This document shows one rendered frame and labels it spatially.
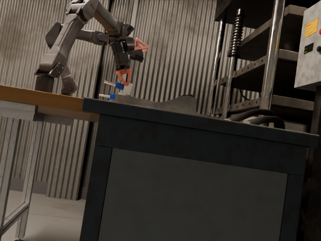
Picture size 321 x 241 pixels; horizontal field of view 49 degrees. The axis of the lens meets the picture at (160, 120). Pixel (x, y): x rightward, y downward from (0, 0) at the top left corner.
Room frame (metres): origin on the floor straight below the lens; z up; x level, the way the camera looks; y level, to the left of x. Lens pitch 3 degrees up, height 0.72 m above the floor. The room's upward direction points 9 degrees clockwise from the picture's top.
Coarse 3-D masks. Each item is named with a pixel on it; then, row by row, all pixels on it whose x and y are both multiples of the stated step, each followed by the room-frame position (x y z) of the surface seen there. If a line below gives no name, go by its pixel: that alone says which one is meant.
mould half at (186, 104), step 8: (120, 96) 1.61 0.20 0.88; (128, 96) 1.61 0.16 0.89; (184, 96) 1.64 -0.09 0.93; (136, 104) 1.62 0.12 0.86; (144, 104) 1.62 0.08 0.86; (152, 104) 1.62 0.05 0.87; (160, 104) 1.63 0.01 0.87; (168, 104) 1.63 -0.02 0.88; (176, 104) 1.64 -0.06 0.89; (184, 104) 1.64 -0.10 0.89; (192, 104) 1.64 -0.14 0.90; (184, 112) 1.64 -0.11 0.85; (192, 112) 1.64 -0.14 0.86
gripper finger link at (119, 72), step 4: (116, 68) 1.60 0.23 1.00; (120, 68) 1.61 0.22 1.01; (124, 68) 1.58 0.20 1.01; (120, 72) 1.59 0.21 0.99; (124, 72) 1.59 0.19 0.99; (128, 72) 1.59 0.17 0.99; (120, 76) 1.59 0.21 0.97; (128, 76) 1.60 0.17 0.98; (124, 80) 1.60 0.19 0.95; (128, 80) 1.61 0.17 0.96; (128, 84) 1.61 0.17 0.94
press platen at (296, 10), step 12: (288, 12) 1.88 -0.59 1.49; (300, 12) 1.88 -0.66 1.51; (264, 24) 2.20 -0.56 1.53; (288, 24) 2.04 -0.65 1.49; (300, 24) 2.01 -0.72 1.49; (252, 36) 2.39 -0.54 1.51; (264, 36) 2.31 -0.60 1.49; (288, 36) 2.24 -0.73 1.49; (300, 36) 2.20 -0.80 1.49; (240, 48) 2.67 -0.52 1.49; (252, 48) 2.62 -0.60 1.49; (264, 48) 2.57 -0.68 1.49; (252, 60) 2.96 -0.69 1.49
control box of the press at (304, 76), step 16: (320, 0) 1.62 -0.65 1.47; (304, 16) 1.75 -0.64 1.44; (320, 16) 1.60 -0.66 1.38; (304, 32) 1.73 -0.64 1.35; (320, 32) 1.55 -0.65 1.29; (304, 48) 1.71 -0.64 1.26; (320, 48) 1.54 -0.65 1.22; (304, 64) 1.69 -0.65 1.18; (320, 64) 1.55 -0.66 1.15; (304, 80) 1.67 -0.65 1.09; (320, 80) 1.53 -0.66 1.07; (320, 96) 1.61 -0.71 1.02; (320, 112) 1.59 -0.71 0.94; (320, 128) 1.59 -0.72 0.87; (320, 144) 1.59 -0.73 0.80; (320, 160) 1.60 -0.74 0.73; (320, 176) 1.60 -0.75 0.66; (304, 192) 1.63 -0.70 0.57; (320, 192) 1.60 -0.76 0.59; (304, 208) 1.62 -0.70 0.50; (304, 224) 1.60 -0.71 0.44; (304, 240) 1.59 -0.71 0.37
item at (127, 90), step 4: (104, 80) 1.62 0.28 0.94; (112, 84) 1.63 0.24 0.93; (116, 84) 1.61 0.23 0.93; (120, 84) 1.62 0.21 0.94; (124, 84) 1.62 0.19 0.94; (132, 84) 1.62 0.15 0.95; (120, 88) 1.62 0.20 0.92; (124, 88) 1.62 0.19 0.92; (128, 88) 1.62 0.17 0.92; (124, 92) 1.62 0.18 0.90; (128, 92) 1.62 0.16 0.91
